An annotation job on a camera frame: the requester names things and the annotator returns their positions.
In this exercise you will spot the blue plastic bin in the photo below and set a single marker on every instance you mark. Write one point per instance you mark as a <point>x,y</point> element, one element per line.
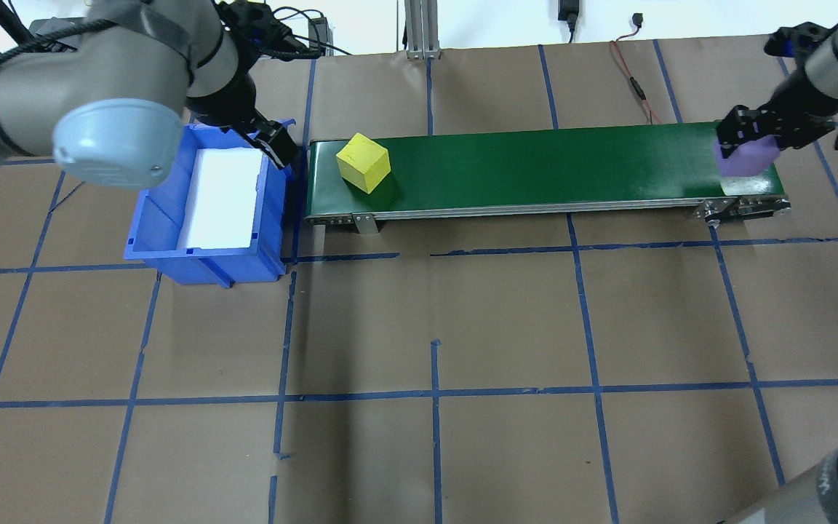
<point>161,240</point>

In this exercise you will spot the dark grey adapter box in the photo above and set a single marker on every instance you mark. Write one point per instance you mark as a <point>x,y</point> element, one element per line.
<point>319,34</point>

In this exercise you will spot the purple foam block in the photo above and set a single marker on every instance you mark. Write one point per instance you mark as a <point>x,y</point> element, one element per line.
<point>750,161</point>

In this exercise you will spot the aluminium extrusion post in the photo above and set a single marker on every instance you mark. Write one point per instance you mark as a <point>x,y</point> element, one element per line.
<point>423,29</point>

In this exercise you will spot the yellow foam block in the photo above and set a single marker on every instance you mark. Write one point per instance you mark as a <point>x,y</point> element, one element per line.
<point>362,164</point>

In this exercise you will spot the black power plug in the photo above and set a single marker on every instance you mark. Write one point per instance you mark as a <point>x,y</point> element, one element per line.
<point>569,11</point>

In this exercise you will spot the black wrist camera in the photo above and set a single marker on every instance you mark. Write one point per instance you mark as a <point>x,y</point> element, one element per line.
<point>797,40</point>
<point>259,22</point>

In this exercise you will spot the green conveyor belt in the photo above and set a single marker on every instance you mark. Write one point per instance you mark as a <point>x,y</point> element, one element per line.
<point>535,164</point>

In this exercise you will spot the white foam pad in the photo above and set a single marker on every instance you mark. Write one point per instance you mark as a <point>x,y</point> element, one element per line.
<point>222,196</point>

